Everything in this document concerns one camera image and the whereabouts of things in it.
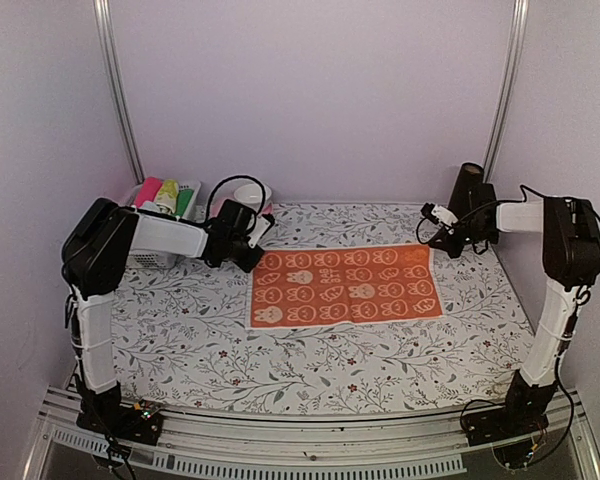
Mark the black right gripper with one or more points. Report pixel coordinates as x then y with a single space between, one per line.
448 244

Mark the orange patterned towel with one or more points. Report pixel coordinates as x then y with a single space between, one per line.
327 287

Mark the white plastic basket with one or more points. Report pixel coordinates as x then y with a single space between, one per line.
160 240

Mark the pink rolled towel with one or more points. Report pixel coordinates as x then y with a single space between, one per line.
147 191

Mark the pink plate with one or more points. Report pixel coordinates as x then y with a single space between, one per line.
264 209

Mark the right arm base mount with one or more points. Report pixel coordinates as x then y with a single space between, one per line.
502 423

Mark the light blue towel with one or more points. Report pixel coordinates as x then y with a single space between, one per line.
147 206

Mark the green rolled towel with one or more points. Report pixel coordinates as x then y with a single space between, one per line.
186 199

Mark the dark brown cylinder cup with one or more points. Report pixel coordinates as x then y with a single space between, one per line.
469 175

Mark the yellow-green rolled towel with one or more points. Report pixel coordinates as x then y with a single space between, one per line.
167 196

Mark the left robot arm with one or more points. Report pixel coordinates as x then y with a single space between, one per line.
94 259

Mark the white bowl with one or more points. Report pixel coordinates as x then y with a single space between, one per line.
252 194

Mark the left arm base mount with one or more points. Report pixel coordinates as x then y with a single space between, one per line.
105 414

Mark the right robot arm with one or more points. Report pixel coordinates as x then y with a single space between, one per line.
570 231

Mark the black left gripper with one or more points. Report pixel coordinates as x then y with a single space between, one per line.
248 264

